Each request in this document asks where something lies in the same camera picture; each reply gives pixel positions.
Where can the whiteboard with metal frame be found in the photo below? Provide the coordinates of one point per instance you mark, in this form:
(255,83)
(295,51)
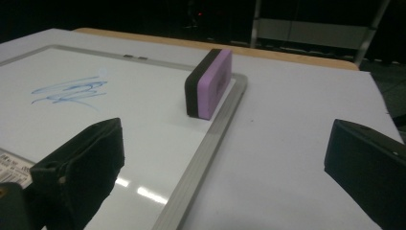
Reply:
(143,108)

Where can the purple and black eraser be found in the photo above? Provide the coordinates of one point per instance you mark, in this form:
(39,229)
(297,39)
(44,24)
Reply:
(212,86)

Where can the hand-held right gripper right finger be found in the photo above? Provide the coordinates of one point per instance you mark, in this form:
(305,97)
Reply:
(370,166)

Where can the white barcode sticker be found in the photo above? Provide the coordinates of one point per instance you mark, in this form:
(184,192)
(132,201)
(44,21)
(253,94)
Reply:
(12,167)

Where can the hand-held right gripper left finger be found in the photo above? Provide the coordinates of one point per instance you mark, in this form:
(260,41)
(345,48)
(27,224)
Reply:
(83,159)

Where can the pale table cover sheet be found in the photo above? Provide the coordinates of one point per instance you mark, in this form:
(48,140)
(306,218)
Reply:
(287,134)

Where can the grey metal stand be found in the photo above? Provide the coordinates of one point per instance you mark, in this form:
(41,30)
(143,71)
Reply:
(319,32)

